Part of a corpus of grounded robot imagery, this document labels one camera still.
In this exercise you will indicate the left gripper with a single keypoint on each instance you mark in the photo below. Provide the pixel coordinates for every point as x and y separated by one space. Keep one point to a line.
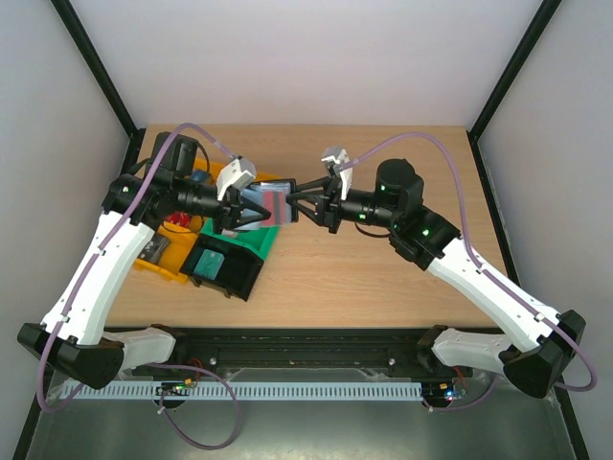
232 209

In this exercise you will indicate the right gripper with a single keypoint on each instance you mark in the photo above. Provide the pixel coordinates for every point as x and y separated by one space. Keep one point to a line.
330 209

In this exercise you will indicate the black leather card holder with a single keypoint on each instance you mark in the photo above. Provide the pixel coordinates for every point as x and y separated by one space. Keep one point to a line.
287 186

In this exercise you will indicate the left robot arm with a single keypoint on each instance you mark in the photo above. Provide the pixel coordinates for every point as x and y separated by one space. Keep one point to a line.
70 337

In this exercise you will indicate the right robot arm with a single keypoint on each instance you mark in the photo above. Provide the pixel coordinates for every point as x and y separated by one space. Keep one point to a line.
469 268

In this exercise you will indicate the blue VIP card stack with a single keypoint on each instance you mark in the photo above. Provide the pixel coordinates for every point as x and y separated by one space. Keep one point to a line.
201 176

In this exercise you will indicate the teal card stack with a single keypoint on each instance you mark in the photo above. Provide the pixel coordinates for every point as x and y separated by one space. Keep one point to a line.
209 264

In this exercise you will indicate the black card stack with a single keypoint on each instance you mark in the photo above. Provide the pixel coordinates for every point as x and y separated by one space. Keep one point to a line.
154 249

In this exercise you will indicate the green bin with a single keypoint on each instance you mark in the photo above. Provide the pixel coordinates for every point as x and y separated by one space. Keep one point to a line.
259 241

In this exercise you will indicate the yellow bin far right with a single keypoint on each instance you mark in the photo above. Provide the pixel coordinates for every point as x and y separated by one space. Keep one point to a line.
265 177

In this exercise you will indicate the yellow bin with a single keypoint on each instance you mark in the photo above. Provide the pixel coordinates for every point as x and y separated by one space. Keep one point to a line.
213 167
265 177
180 243

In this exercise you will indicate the black bin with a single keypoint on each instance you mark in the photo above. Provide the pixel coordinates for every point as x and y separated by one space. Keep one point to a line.
238 273

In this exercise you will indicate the yellow bin far left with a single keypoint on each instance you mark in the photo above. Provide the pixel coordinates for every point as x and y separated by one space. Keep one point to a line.
213 167

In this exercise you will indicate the yellow bin near left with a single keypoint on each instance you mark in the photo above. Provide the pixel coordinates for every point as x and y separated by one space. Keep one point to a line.
180 243

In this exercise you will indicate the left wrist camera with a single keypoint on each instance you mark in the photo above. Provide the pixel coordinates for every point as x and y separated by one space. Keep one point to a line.
238 174

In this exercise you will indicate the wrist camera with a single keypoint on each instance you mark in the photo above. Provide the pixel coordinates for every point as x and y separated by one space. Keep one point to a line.
238 174
337 162

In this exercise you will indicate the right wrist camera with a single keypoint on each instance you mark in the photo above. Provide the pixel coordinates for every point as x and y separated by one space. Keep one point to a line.
337 162

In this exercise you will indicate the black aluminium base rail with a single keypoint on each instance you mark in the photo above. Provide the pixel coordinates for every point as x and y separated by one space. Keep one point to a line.
205 351

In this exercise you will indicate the white slotted cable duct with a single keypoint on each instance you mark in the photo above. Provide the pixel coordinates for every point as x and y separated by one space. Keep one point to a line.
259 391

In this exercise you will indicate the left black frame post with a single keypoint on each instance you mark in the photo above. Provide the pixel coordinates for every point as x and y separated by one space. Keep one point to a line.
74 27

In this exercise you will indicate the black frame post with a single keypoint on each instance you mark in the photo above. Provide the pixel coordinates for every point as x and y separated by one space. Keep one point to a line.
536 28
74 27

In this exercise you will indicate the right black frame post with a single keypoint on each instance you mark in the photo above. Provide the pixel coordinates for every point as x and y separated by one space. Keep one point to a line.
536 28

